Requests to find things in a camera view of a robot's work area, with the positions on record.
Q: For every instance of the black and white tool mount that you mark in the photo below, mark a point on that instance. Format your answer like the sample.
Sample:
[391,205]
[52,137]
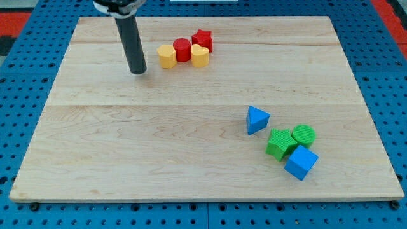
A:
[118,8]

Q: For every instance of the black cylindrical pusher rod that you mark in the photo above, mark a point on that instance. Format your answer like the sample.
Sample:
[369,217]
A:
[131,42]

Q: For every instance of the yellow hexagon block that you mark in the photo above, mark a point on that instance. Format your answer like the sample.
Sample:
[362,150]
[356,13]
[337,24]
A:
[167,56]

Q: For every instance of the red cylinder block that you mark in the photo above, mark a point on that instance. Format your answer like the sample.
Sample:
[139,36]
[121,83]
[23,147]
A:
[182,47]

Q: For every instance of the red star block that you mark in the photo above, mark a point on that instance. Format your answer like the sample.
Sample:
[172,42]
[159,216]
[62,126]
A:
[203,38]

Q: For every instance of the yellow heart block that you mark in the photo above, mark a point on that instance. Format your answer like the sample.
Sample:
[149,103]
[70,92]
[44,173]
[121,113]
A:
[199,56]

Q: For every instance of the blue triangle block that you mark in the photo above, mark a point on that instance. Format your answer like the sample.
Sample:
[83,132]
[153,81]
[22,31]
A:
[256,120]

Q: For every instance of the green star block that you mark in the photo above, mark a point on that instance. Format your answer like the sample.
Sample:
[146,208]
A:
[280,143]

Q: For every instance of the green cylinder block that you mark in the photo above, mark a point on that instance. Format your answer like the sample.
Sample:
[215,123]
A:
[304,135]

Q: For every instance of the blue cube block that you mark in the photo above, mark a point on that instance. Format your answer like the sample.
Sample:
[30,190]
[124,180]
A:
[300,162]

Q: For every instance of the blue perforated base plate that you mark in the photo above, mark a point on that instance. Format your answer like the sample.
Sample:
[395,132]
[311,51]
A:
[31,66]

